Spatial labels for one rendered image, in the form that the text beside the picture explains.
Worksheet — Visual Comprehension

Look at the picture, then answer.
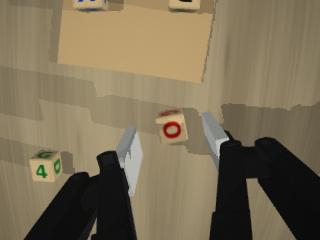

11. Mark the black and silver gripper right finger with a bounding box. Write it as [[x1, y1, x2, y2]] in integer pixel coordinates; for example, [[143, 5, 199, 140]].
[[201, 111, 320, 240]]

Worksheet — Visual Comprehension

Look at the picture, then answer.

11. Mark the tan flat mat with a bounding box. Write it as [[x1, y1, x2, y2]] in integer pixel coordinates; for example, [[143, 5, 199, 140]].
[[58, 0, 215, 83]]

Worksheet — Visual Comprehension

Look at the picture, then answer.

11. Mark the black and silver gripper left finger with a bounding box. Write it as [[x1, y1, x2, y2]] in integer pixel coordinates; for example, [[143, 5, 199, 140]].
[[24, 126, 143, 240]]

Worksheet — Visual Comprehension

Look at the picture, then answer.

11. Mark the beige letter block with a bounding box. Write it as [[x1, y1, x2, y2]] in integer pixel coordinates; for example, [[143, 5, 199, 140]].
[[29, 150, 63, 182], [156, 108, 188, 145], [73, 0, 108, 12], [168, 0, 200, 13]]

